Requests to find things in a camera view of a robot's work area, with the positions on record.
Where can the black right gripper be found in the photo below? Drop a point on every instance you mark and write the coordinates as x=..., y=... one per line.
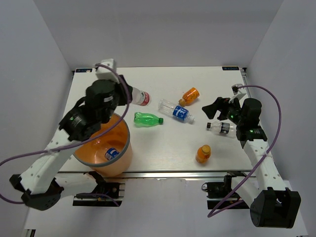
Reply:
x=211, y=109

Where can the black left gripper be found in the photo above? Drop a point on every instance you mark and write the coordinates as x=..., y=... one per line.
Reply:
x=120, y=88

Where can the clear bottle red cap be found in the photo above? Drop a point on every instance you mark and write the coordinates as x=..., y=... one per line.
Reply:
x=140, y=97

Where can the green plastic bottle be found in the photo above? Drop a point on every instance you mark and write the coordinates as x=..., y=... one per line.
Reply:
x=146, y=120

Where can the clear bottle blue label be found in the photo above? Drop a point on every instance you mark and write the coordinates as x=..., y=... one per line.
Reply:
x=175, y=111

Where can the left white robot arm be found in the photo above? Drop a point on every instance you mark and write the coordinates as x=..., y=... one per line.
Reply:
x=41, y=185

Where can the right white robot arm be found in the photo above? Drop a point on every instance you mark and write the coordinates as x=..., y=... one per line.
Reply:
x=272, y=204

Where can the blue label bottle in bin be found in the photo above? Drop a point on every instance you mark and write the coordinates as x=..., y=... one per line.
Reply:
x=111, y=153

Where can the orange bin with grey rim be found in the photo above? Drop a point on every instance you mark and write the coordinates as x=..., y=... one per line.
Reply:
x=92, y=153

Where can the clear bottle black cap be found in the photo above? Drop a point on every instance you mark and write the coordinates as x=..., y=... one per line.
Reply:
x=222, y=129

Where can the orange juice bottle lying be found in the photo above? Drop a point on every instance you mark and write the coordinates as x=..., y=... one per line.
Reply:
x=189, y=97

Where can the orange juice bottle upright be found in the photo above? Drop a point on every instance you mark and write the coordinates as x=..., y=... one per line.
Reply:
x=203, y=154

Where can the black table label right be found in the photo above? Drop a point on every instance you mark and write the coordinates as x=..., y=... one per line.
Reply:
x=230, y=68

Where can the black table label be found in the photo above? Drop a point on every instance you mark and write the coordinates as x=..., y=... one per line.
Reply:
x=84, y=70
x=230, y=68

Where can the black table label left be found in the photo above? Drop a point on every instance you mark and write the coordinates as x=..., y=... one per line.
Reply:
x=84, y=70

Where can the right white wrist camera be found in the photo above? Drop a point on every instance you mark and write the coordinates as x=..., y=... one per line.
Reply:
x=238, y=91

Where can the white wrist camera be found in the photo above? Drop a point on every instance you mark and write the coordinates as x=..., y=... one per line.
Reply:
x=238, y=91
x=104, y=73

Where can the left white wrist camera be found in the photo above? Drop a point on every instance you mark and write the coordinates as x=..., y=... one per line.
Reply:
x=104, y=73

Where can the aluminium table edge rail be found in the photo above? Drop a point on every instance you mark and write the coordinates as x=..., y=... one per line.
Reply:
x=201, y=175

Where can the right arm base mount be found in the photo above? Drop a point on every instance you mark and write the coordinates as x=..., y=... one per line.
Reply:
x=216, y=191

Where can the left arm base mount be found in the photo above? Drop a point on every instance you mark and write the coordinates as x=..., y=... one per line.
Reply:
x=105, y=194

